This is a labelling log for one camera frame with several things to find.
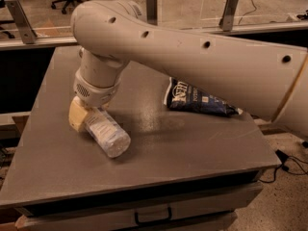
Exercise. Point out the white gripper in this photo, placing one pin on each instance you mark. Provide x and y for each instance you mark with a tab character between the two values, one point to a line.
93	92

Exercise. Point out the clear blue plastic water bottle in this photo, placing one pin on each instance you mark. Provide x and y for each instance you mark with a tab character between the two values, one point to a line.
113	140

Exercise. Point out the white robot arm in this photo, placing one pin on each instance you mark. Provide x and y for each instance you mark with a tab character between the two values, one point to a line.
268	80

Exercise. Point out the dark blue snack bag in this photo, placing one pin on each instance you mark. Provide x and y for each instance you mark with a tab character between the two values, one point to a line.
183	97

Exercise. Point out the grey metal drawer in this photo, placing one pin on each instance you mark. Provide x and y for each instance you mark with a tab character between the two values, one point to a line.
211	210

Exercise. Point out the left metal glass bracket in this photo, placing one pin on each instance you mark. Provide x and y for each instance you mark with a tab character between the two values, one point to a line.
21	21

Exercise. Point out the metal glass bracket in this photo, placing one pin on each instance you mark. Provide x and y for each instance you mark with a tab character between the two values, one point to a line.
21	21
227	19
151	11

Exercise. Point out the black drawer handle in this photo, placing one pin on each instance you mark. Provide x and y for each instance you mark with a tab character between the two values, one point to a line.
153	217

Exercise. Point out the middle metal glass bracket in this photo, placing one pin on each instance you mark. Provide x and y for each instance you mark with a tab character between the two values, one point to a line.
151	11

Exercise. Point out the right metal glass bracket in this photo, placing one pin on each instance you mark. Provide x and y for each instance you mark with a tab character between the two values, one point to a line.
227	19

